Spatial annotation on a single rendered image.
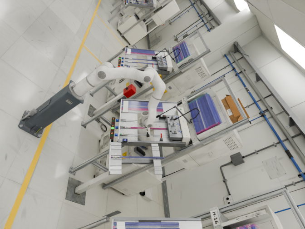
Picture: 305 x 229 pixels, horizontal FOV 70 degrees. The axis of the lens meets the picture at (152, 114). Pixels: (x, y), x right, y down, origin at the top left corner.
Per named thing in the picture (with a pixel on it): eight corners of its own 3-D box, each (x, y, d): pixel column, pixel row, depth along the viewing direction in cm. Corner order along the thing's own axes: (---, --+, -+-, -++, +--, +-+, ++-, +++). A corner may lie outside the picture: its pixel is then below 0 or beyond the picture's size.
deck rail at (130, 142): (117, 145, 225) (117, 141, 221) (117, 143, 227) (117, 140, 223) (184, 147, 234) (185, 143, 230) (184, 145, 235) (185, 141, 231)
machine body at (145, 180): (91, 179, 265) (130, 159, 243) (98, 136, 317) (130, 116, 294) (125, 198, 302) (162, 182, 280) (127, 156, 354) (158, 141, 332)
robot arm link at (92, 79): (84, 78, 194) (103, 63, 185) (91, 71, 210) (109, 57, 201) (93, 89, 198) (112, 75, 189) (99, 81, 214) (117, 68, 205)
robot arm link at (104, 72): (100, 74, 202) (95, 81, 188) (99, 62, 196) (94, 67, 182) (154, 79, 200) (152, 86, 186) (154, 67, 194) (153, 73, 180)
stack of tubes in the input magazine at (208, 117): (196, 133, 226) (220, 122, 216) (187, 102, 263) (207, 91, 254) (201, 140, 233) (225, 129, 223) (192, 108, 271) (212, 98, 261)
